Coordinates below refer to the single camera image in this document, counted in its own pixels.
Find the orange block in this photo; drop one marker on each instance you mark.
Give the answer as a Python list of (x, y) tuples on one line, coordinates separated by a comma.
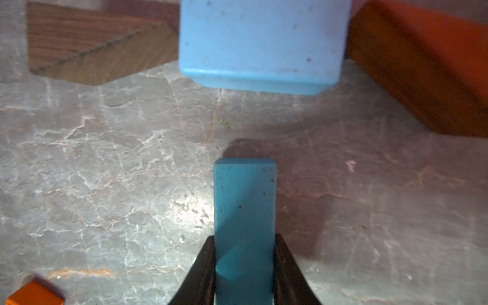
[(34, 293)]

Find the teal block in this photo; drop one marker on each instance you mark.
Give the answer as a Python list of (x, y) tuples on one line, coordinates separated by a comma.
[(245, 192)]

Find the dark brown wedge block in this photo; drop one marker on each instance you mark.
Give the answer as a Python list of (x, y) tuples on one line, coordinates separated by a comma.
[(95, 47)]

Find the light blue rectangular block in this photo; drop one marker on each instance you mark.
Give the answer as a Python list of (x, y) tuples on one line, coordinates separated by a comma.
[(284, 47)]

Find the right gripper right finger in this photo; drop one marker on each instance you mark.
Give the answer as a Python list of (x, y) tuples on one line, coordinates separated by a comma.
[(290, 285)]

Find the reddish brown wedge block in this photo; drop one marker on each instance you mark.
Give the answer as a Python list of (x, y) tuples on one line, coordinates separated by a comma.
[(434, 64)]

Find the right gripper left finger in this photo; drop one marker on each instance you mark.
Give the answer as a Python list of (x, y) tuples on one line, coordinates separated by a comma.
[(199, 285)]

